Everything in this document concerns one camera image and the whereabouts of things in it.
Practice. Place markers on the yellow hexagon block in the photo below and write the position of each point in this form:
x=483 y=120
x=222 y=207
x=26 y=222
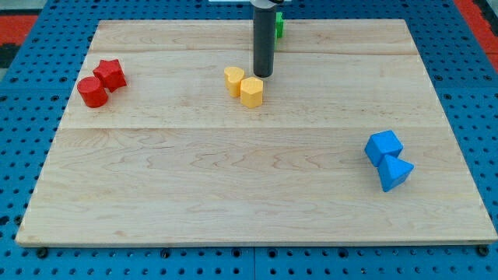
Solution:
x=251 y=92

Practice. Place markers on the yellow heart block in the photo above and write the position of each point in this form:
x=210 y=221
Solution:
x=233 y=77

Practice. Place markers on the wooden board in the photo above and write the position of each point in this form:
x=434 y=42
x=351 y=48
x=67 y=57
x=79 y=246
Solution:
x=172 y=160

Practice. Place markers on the green block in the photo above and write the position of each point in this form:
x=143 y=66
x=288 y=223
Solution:
x=279 y=25

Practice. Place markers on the blue cube block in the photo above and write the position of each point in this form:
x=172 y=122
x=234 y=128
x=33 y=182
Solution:
x=381 y=144

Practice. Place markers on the blue triangle block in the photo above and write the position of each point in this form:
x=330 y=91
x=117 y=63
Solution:
x=393 y=172

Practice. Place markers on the red star block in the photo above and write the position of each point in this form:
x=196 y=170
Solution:
x=110 y=74

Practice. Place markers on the red cylinder block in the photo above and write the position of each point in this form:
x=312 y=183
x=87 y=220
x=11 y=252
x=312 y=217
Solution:
x=92 y=91

